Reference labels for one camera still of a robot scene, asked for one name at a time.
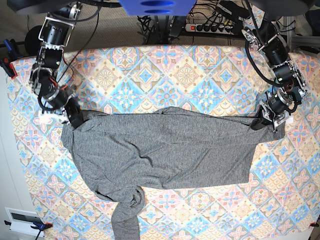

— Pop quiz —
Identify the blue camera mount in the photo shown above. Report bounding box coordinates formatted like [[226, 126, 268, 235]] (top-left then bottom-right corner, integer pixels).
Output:
[[119, 0, 197, 17]]

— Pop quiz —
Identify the red clamp bottom right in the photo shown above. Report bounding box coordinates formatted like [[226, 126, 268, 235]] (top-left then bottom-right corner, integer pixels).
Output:
[[309, 222, 320, 228]]

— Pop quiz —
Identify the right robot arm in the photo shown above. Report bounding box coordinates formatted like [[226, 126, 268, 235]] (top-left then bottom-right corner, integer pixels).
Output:
[[29, 2, 84, 129]]

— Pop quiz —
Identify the round black stool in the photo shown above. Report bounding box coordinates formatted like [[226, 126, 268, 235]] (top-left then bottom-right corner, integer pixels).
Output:
[[24, 25, 44, 56]]

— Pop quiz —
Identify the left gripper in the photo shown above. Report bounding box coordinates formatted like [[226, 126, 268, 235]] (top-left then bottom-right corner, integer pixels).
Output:
[[250, 90, 303, 132]]

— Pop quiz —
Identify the blue clamp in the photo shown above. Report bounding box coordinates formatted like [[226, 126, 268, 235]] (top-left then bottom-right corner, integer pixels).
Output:
[[3, 39, 19, 59]]

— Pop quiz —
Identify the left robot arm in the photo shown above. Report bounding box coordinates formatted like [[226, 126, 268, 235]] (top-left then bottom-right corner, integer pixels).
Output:
[[242, 0, 308, 131]]

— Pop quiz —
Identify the white power strip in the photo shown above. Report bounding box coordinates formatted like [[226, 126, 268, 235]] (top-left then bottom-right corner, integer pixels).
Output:
[[184, 21, 234, 35]]

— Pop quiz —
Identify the grey t-shirt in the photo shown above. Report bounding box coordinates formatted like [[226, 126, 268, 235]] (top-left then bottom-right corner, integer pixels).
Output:
[[61, 107, 285, 240]]

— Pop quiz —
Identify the white wall box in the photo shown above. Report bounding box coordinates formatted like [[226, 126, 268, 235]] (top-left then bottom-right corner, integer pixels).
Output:
[[4, 207, 42, 237]]

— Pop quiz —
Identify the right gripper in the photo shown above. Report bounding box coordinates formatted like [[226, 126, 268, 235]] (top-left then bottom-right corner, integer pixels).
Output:
[[37, 89, 85, 129]]

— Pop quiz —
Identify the red black clamp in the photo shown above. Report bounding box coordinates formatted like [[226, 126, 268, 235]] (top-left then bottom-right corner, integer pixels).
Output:
[[0, 57, 18, 80]]

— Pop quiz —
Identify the patterned tablecloth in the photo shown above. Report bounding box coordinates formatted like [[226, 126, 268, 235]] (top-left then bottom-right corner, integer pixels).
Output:
[[3, 46, 320, 240]]

